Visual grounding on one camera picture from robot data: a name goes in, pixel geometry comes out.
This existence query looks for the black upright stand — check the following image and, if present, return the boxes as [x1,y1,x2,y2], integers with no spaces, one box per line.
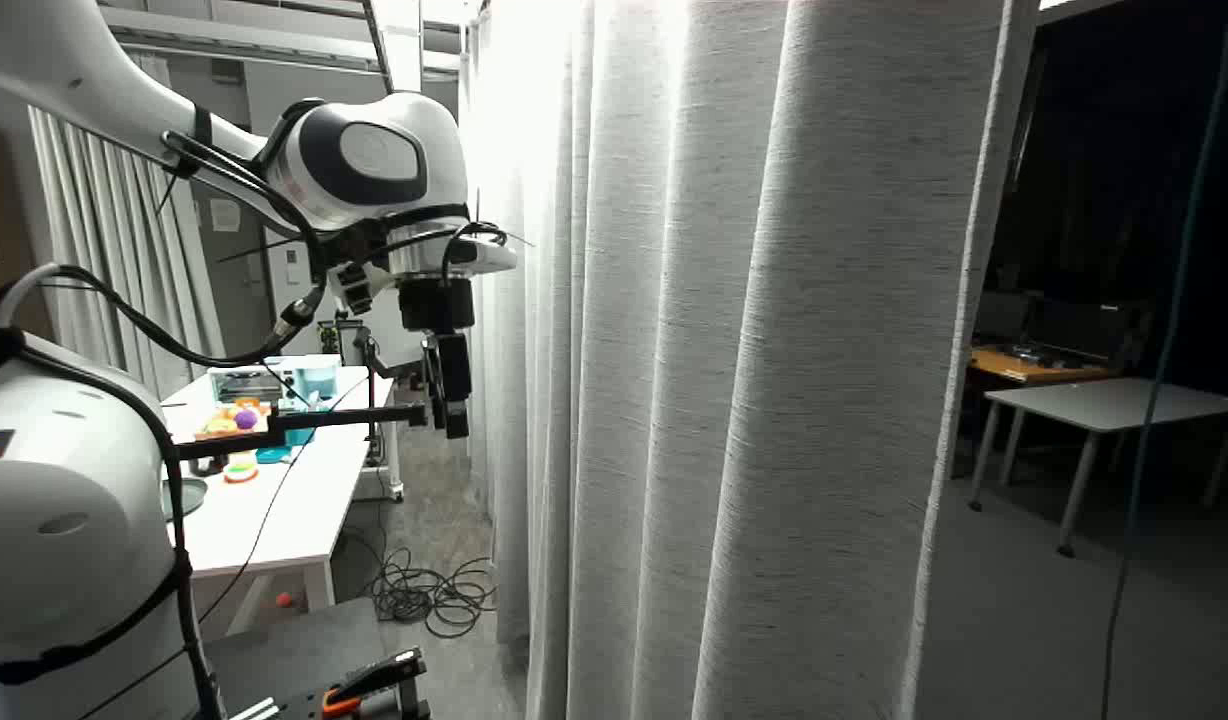
[311,308,402,503]

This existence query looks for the grey table with metal legs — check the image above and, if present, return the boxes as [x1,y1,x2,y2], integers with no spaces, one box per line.
[964,378,1228,560]

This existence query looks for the orange and black clamp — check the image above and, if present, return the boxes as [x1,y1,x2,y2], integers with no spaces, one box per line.
[311,649,432,720]

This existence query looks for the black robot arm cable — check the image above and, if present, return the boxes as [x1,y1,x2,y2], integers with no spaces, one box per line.
[0,123,516,720]

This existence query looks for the teal flat tray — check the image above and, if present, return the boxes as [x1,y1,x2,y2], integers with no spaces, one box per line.
[252,425,320,469]

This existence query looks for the grey door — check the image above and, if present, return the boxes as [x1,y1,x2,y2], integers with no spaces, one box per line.
[168,174,284,365]

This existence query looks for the wide dark computer monitor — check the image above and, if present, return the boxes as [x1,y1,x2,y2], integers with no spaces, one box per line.
[1026,291,1153,370]

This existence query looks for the black mounting platform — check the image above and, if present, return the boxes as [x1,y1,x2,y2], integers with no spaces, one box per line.
[205,596,434,720]

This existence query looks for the grey-white fabric curtain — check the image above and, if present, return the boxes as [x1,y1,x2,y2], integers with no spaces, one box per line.
[454,0,1043,720]

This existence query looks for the small dark computer monitor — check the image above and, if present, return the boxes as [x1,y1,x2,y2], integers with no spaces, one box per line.
[973,286,1039,343]

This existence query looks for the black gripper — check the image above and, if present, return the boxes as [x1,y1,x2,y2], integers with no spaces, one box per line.
[396,271,480,445]

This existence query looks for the pleated white background curtain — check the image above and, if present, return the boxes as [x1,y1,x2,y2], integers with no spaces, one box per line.
[23,103,226,403]

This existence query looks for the tangled floor cable bundle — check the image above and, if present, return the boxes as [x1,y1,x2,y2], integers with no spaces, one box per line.
[368,551,501,646]

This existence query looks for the green hanging cable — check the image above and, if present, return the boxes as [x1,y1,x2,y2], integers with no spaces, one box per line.
[1094,0,1228,720]

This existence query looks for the wooden desk with monitors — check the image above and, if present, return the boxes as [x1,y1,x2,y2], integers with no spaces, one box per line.
[967,341,1124,392]

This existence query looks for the white work table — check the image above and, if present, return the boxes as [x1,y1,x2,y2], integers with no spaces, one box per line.
[154,352,408,636]

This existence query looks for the clear plastic box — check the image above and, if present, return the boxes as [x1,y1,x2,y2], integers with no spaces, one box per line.
[206,365,287,409]

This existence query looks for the black horizontal rod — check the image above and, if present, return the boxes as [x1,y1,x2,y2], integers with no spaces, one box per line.
[168,399,427,466]

